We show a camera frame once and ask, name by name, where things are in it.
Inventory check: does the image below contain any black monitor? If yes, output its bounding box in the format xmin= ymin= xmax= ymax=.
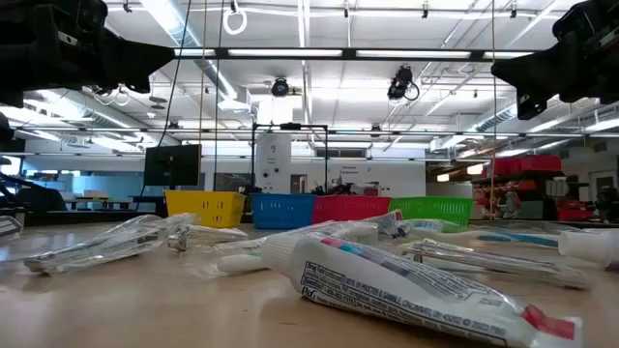
xmin=143 ymin=143 xmax=202 ymax=190

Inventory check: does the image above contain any black stand frame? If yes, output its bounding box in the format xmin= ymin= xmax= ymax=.
xmin=250 ymin=122 xmax=331 ymax=195

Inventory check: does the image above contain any red plastic basket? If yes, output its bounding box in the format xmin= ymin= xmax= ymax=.
xmin=311 ymin=194 xmax=392 ymax=225

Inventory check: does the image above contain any blue toothbrush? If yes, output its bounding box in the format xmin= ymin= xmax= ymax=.
xmin=403 ymin=217 xmax=581 ymax=249

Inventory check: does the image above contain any white travel toothpaste tube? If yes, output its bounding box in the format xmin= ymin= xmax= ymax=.
xmin=365 ymin=209 xmax=405 ymax=239
xmin=260 ymin=231 xmax=585 ymax=348
xmin=557 ymin=229 xmax=619 ymax=272
xmin=343 ymin=223 xmax=380 ymax=247

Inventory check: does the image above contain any silver nail clipper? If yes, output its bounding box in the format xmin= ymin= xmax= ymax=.
xmin=166 ymin=223 xmax=250 ymax=253

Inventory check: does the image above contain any background work table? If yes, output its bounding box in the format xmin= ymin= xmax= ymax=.
xmin=62 ymin=189 xmax=163 ymax=213

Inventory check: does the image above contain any yellow plastic basket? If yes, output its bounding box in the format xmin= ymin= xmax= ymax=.
xmin=163 ymin=189 xmax=247 ymax=229

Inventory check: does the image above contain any white cable loop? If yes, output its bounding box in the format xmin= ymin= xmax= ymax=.
xmin=221 ymin=5 xmax=249 ymax=37

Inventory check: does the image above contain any clear toothbrush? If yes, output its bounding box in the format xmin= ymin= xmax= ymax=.
xmin=22 ymin=213 xmax=195 ymax=277

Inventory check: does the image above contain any dark equipment pile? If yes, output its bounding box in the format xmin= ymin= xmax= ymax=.
xmin=310 ymin=181 xmax=359 ymax=197

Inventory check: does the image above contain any blue plastic basket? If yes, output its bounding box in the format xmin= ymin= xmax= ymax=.
xmin=250 ymin=192 xmax=318 ymax=230

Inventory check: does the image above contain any yellow hanging rope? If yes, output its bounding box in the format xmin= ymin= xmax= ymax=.
xmin=488 ymin=0 xmax=499 ymax=221
xmin=196 ymin=0 xmax=209 ymax=190

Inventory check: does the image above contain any white pillar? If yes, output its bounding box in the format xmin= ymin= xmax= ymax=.
xmin=254 ymin=132 xmax=293 ymax=195

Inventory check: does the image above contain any black dome camera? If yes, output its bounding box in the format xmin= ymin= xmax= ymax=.
xmin=270 ymin=75 xmax=291 ymax=99

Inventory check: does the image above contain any thin black hanging cable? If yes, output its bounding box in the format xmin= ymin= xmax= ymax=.
xmin=212 ymin=0 xmax=226 ymax=192

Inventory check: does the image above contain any green plastic basket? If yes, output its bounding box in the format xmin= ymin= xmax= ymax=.
xmin=389 ymin=196 xmax=474 ymax=234

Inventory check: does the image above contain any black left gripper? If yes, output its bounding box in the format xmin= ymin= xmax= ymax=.
xmin=0 ymin=0 xmax=176 ymax=108

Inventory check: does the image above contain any black hanging camera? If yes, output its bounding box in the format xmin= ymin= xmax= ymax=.
xmin=386 ymin=65 xmax=421 ymax=102

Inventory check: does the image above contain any teal white toothbrush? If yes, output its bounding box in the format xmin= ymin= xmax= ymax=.
xmin=192 ymin=219 xmax=381 ymax=280

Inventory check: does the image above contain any shelf with red bins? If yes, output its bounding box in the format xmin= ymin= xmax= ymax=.
xmin=471 ymin=154 xmax=597 ymax=222

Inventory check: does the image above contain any black office chair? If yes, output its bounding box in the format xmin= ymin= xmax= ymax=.
xmin=0 ymin=172 xmax=68 ymax=214

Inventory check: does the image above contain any black overhead frame bar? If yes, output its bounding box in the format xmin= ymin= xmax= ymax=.
xmin=172 ymin=46 xmax=536 ymax=62

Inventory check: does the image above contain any black table frame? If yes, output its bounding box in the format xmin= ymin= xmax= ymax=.
xmin=22 ymin=210 xmax=619 ymax=230

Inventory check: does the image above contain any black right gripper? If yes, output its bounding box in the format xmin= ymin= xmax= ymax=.
xmin=489 ymin=0 xmax=619 ymax=122

